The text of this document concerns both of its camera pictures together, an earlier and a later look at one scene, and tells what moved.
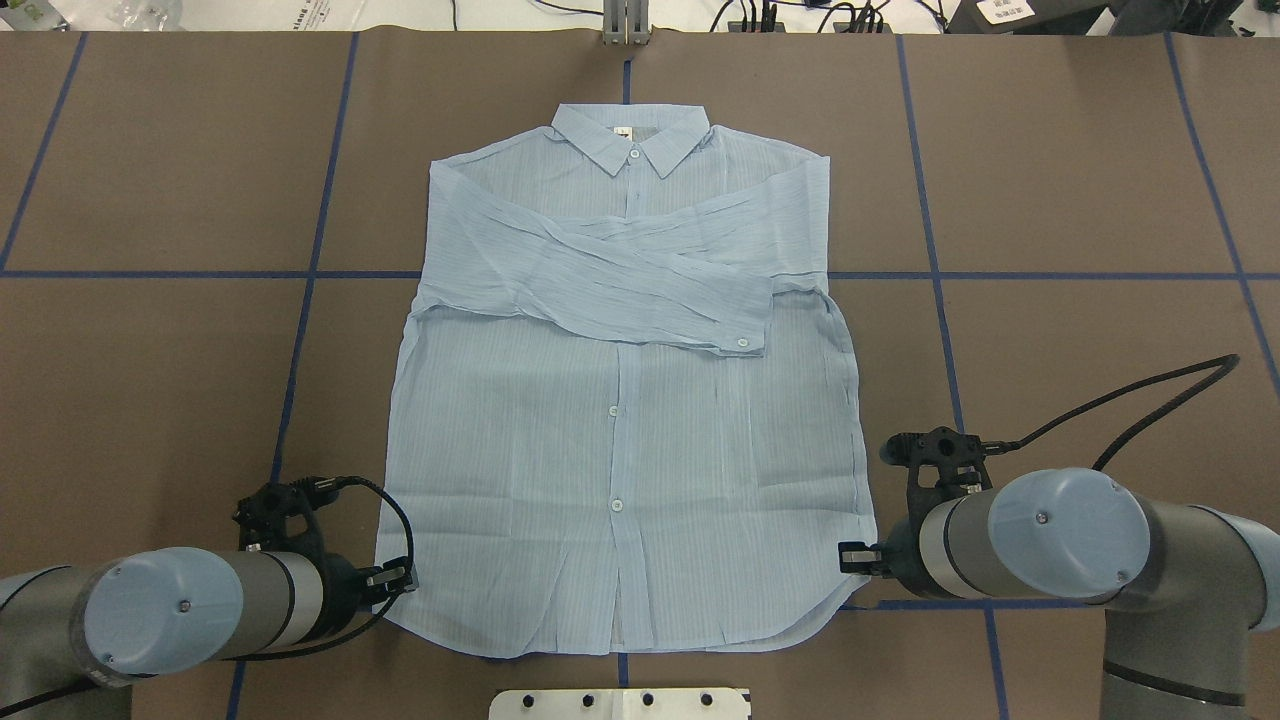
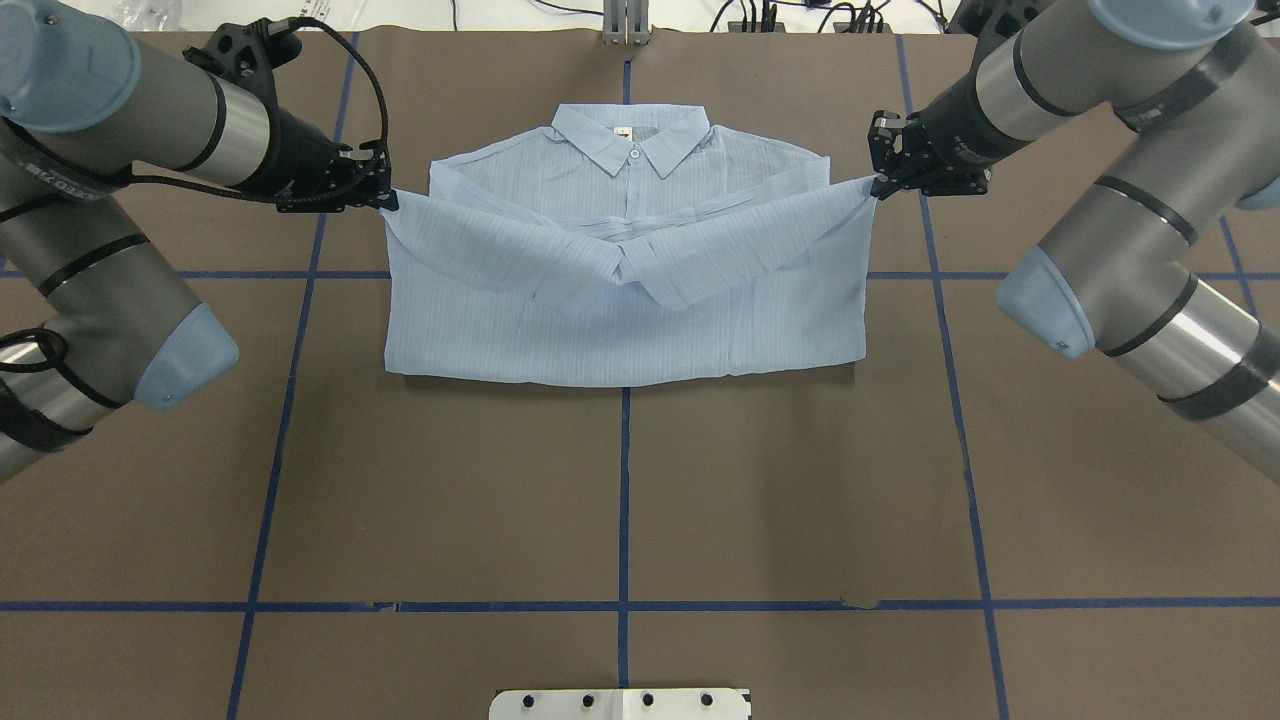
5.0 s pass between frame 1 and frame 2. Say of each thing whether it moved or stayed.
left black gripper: moved
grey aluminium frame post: stayed
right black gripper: moved
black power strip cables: stayed
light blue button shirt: moved
